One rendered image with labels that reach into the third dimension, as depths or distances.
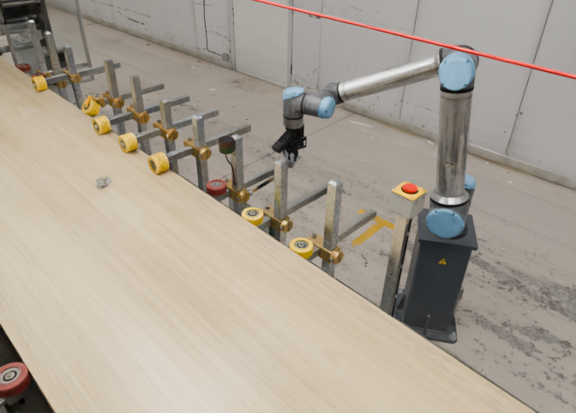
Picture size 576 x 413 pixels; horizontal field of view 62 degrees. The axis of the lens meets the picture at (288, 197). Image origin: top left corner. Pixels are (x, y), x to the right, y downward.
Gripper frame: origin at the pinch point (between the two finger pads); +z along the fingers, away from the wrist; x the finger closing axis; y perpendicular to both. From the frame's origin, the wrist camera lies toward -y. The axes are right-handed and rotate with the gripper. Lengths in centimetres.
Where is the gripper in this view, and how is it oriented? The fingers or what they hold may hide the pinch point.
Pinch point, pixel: (290, 165)
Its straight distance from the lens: 220.6
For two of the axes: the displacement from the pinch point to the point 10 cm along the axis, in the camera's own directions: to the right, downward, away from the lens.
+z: 0.0, 8.2, 5.7
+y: 7.2, -4.0, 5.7
